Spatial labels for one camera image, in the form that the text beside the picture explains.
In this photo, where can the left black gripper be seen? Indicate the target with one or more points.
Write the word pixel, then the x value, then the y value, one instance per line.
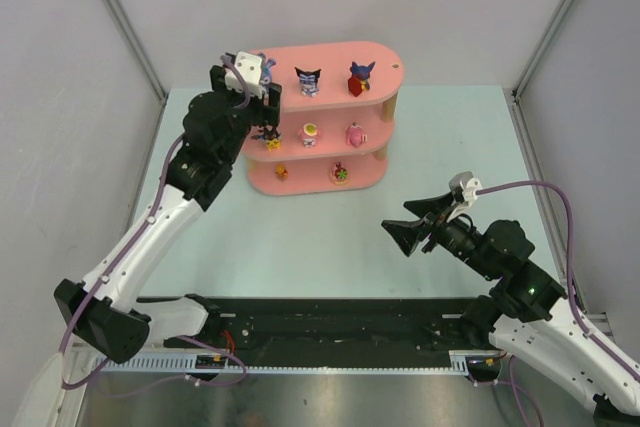
pixel 270 103

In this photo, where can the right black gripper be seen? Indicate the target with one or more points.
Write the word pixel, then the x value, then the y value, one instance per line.
pixel 432 228

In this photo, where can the purple bunny figurine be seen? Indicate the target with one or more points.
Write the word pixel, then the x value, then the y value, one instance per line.
pixel 267 63

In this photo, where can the yellow mouse dragon-costume figurine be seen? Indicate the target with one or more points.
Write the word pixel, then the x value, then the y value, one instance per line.
pixel 270 136

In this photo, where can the black purple-bow imp figurine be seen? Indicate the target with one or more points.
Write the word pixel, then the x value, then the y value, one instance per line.
pixel 308 81

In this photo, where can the pink bear strawberry figurine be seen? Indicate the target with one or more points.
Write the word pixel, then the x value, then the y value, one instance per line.
pixel 339 174

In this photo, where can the yellow mouse navy-hood figurine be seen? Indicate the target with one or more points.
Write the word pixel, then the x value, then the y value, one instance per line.
pixel 359 80

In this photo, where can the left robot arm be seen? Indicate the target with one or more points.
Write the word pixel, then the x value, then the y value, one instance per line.
pixel 196 169

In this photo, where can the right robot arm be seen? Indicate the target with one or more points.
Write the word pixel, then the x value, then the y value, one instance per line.
pixel 527 312

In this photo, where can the pink three-tier shelf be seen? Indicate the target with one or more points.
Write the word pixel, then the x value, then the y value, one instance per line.
pixel 332 110

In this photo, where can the yellow bear figurine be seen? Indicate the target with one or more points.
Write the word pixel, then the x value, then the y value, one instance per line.
pixel 281 172

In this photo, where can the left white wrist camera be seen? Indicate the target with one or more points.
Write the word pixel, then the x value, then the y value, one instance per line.
pixel 244 70

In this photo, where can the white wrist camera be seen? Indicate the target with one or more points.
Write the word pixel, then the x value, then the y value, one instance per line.
pixel 244 70
pixel 464 188

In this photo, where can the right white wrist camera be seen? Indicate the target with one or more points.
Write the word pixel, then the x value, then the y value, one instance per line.
pixel 464 188

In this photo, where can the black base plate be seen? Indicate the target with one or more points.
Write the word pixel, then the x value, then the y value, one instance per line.
pixel 440 324

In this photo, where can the grey slotted cable duct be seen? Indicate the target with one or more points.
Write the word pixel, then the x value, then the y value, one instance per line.
pixel 414 362

